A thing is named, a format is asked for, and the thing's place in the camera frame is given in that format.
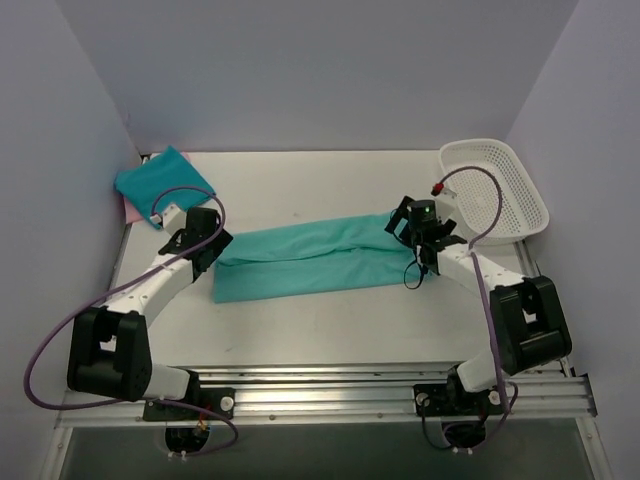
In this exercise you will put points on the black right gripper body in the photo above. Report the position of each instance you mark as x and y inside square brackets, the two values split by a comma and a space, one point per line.
[398, 220]

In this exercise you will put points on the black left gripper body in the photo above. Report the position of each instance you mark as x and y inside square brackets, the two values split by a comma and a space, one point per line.
[212, 248]

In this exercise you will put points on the light green t shirt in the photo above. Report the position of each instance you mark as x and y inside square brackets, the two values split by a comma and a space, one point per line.
[324, 256]

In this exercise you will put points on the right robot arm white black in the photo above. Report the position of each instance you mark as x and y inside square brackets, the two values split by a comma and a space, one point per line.
[526, 322]

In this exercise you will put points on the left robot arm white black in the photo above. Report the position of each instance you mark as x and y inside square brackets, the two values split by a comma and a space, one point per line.
[110, 353]

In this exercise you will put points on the folded teal t shirt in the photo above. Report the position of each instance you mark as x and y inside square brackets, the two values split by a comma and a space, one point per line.
[185, 197]

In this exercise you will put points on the folded pink t shirt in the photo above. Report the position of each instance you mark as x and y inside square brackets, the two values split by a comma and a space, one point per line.
[131, 212]

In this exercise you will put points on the white perforated plastic basket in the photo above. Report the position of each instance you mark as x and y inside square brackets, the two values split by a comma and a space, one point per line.
[494, 187]

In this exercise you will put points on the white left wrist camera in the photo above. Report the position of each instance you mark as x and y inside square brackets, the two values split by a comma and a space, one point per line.
[171, 219]

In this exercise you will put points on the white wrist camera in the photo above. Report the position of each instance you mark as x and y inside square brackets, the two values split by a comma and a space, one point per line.
[171, 219]
[445, 201]

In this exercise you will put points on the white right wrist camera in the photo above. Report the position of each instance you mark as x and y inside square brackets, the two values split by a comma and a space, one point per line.
[445, 201]

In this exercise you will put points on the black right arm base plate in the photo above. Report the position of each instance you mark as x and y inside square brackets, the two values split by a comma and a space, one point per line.
[440, 400]

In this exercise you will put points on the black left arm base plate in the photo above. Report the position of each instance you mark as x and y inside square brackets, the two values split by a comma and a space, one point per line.
[218, 400]

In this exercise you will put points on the aluminium rail frame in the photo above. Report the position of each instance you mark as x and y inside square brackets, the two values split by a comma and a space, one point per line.
[341, 357]

